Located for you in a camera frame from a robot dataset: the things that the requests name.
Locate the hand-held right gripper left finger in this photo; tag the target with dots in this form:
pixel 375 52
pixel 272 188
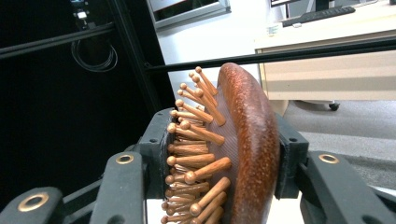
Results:
pixel 124 186

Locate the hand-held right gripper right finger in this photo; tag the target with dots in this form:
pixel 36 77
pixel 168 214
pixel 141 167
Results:
pixel 330 186

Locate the brown wooden hairbrush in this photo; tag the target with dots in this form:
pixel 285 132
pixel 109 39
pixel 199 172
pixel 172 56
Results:
pixel 249 140

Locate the black chair castor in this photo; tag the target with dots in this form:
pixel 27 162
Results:
pixel 333 106

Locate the black curtain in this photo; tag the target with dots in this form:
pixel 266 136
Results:
pixel 46 124

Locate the light wooden desk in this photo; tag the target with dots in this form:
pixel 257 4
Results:
pixel 327 74

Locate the white cabinet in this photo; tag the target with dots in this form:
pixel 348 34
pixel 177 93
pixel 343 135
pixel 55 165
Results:
pixel 211 43

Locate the black keyboard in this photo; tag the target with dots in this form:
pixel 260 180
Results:
pixel 320 15

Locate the small black device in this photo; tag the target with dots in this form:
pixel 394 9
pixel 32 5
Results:
pixel 80 14

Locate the grey framed panel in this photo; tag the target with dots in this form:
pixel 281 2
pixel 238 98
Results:
pixel 190 14

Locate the black frame post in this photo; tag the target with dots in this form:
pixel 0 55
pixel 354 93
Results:
pixel 137 56

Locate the black horizontal frame bar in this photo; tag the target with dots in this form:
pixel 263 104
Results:
pixel 311 52

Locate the black side frame bar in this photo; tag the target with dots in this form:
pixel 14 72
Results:
pixel 56 41

